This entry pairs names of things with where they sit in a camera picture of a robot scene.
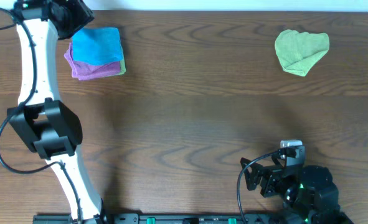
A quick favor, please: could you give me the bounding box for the blue microfiber cloth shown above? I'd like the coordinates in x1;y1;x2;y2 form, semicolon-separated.
72;27;124;65

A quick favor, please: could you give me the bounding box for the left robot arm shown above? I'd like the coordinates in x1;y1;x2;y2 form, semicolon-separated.
1;0;113;223

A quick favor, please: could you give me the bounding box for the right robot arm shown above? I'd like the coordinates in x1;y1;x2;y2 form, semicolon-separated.
240;155;352;223

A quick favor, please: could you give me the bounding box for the folded purple microfiber cloth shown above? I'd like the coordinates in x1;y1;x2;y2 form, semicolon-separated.
64;43;120;81

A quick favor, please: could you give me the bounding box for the folded green microfiber cloth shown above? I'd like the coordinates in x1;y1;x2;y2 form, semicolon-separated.
116;48;126;75

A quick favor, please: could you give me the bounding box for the crumpled green microfiber cloth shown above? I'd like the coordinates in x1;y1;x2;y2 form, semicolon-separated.
275;29;330;77

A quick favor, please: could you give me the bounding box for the right black cable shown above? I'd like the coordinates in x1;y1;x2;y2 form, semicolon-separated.
236;149;296;224

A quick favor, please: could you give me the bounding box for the black cable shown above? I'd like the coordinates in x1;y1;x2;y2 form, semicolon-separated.
0;6;83;224
236;149;296;224

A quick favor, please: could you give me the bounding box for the left black cable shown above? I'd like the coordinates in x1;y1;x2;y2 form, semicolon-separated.
0;6;83;224

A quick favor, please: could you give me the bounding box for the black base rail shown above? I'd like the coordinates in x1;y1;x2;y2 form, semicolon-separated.
32;213;287;224

